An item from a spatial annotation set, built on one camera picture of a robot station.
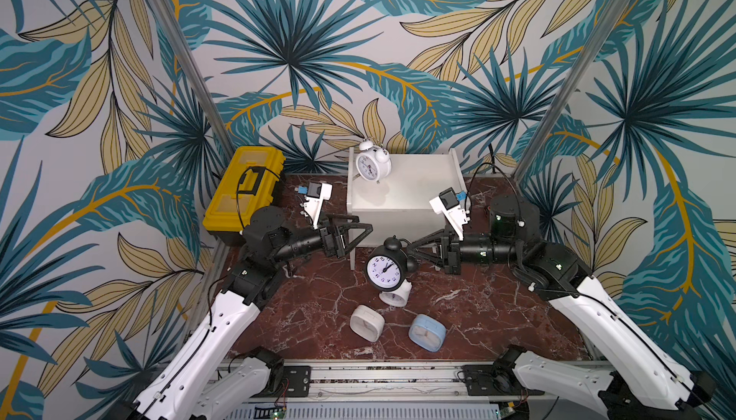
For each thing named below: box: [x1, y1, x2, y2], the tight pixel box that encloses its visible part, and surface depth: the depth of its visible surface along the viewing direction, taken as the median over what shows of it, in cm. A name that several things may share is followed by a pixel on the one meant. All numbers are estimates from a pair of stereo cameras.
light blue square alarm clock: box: [408, 313, 447, 353], surface depth 78 cm
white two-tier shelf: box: [346, 147, 468, 272], surface depth 73 cm
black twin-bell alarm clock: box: [365, 234, 419, 293], surface depth 58 cm
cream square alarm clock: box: [349, 303, 386, 343], surface depth 78 cm
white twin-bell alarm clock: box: [355, 140, 392, 186], surface depth 69 cm
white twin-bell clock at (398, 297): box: [378, 279, 414, 307], surface depth 85 cm
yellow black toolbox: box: [203, 145, 286, 247], surface depth 97 cm
